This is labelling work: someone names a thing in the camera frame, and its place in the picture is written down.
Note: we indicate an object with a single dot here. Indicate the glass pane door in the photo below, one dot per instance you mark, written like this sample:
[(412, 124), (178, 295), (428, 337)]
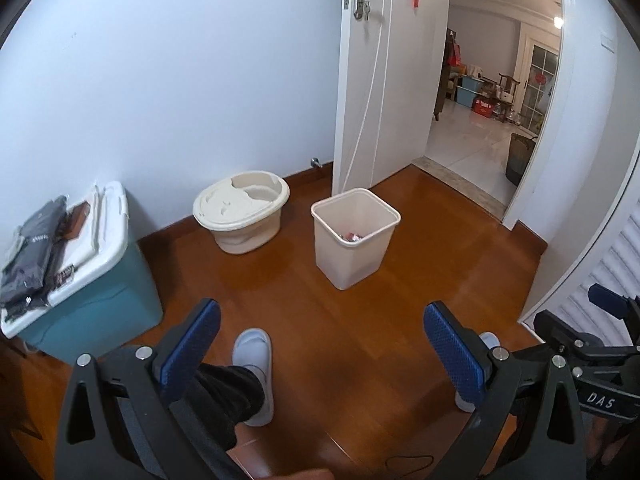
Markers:
[(540, 85)]

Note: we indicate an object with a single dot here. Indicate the blue plastic tub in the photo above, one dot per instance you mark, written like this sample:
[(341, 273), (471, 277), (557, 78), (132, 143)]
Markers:
[(470, 91)]

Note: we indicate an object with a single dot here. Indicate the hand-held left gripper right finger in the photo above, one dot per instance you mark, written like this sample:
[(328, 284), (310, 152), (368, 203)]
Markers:
[(452, 355)]

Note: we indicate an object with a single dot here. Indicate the white slipper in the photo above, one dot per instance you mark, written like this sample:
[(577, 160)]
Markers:
[(252, 352), (489, 341)]

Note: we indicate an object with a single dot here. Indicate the person's left leg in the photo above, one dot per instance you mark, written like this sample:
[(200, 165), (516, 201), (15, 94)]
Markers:
[(225, 395)]

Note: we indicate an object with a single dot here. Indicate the white louvered panel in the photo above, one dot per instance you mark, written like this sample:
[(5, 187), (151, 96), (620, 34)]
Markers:
[(600, 265)]

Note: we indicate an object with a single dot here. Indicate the white door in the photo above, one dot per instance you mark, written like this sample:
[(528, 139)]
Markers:
[(390, 85)]

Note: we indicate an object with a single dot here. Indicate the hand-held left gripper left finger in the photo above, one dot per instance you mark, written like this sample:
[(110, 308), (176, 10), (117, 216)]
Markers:
[(192, 350)]

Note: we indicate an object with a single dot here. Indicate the white light switch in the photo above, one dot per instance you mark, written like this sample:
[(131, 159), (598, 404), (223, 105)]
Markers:
[(608, 41)]

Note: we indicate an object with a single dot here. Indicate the blue storage box white lid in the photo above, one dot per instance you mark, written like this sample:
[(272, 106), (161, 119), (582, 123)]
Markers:
[(95, 305)]

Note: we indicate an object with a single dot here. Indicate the red crate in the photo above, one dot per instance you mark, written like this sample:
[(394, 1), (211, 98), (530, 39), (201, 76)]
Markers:
[(482, 106)]

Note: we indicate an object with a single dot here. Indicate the cream foot bath tub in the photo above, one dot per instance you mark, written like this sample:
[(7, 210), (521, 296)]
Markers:
[(240, 215)]

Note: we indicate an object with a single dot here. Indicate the wooden chair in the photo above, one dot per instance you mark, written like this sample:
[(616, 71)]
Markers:
[(507, 91)]

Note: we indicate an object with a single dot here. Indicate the black packets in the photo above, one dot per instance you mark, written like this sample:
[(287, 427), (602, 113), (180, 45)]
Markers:
[(35, 255)]

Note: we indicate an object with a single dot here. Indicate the small red box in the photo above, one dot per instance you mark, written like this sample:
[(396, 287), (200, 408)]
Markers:
[(352, 236)]

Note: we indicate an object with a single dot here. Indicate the metal door stopper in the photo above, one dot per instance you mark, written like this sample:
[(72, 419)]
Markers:
[(316, 162)]

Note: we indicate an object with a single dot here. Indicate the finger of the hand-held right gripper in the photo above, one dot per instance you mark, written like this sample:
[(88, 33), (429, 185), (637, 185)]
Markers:
[(575, 342), (612, 302)]

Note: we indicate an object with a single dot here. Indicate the dark basket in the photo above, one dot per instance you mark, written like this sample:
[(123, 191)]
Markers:
[(520, 157)]

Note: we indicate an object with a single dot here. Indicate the cream plastic trash bin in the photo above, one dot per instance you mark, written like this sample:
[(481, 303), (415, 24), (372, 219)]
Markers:
[(350, 265)]

